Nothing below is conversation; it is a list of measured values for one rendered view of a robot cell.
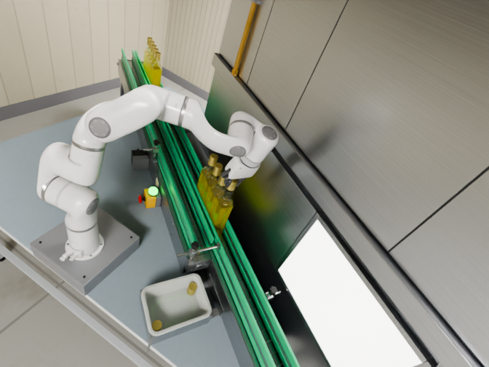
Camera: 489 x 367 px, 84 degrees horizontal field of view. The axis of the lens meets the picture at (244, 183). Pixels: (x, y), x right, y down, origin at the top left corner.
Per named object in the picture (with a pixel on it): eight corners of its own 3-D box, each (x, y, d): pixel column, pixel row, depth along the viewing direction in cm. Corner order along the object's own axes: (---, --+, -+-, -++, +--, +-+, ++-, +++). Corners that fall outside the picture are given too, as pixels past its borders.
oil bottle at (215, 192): (216, 223, 123) (229, 191, 109) (204, 226, 120) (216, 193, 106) (212, 214, 126) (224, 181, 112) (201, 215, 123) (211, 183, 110)
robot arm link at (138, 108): (175, 145, 84) (165, 163, 70) (102, 124, 79) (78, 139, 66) (188, 94, 77) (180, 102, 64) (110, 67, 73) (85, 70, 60)
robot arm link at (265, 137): (232, 126, 73) (236, 103, 78) (219, 148, 81) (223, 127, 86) (281, 145, 77) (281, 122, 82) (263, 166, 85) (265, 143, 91)
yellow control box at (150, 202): (160, 207, 136) (161, 197, 131) (145, 209, 132) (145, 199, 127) (156, 196, 140) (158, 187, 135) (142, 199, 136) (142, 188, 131)
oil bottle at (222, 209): (222, 234, 120) (236, 202, 106) (210, 236, 117) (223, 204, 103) (217, 223, 123) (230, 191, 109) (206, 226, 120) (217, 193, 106)
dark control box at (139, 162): (148, 170, 152) (149, 159, 146) (133, 171, 148) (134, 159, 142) (145, 160, 156) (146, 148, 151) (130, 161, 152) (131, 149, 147)
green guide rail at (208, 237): (209, 250, 112) (214, 238, 106) (207, 250, 111) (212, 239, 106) (132, 60, 212) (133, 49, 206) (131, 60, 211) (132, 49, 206)
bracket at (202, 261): (208, 268, 113) (212, 260, 109) (186, 274, 108) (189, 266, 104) (205, 261, 115) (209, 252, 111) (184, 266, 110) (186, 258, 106)
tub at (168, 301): (209, 322, 104) (214, 314, 98) (148, 346, 92) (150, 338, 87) (194, 281, 114) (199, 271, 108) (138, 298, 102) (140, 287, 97)
